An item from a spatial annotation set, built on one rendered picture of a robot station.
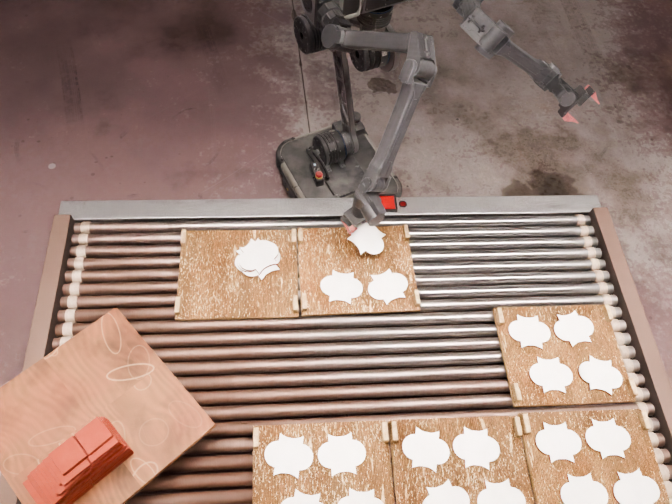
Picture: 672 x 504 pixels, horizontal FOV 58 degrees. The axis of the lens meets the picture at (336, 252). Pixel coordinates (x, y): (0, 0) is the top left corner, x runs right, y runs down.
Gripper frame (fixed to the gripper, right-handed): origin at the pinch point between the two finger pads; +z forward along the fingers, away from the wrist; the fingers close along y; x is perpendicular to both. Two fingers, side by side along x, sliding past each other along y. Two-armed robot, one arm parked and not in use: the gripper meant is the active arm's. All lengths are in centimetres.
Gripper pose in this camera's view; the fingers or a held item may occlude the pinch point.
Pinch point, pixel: (357, 226)
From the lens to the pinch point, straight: 216.1
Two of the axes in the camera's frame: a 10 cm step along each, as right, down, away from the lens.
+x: -6.7, -6.6, 3.3
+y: 7.4, -5.5, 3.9
